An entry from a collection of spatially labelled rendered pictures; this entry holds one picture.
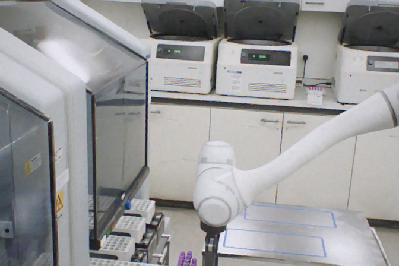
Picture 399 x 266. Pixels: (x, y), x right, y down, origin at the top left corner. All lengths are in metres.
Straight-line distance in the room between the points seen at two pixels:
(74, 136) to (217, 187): 0.36
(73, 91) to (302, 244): 1.01
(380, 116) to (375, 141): 2.46
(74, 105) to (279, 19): 2.84
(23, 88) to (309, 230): 1.23
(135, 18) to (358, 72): 1.82
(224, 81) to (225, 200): 2.55
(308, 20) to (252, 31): 0.46
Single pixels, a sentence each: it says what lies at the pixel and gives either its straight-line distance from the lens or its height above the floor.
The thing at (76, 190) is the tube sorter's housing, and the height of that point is 1.18.
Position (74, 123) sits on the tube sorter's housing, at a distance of 1.28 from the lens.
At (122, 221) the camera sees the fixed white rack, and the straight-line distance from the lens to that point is 1.89.
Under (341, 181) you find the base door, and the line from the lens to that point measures 3.90.
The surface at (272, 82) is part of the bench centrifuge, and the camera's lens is 3.68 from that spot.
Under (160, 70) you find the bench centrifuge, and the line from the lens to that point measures 3.75.
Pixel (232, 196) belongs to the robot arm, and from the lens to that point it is 1.20.
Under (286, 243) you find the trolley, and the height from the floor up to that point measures 0.82.
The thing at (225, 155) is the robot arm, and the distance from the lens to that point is 1.35.
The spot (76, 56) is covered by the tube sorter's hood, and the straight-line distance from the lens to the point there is 1.56.
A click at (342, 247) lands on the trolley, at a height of 0.82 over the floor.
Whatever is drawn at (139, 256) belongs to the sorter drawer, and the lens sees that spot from 1.76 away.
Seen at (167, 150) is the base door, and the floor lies 0.47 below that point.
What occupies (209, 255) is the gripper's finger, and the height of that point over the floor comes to 0.98.
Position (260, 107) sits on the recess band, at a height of 0.83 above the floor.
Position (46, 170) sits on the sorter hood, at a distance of 1.11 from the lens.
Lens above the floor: 1.69
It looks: 17 degrees down
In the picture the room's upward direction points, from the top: 2 degrees clockwise
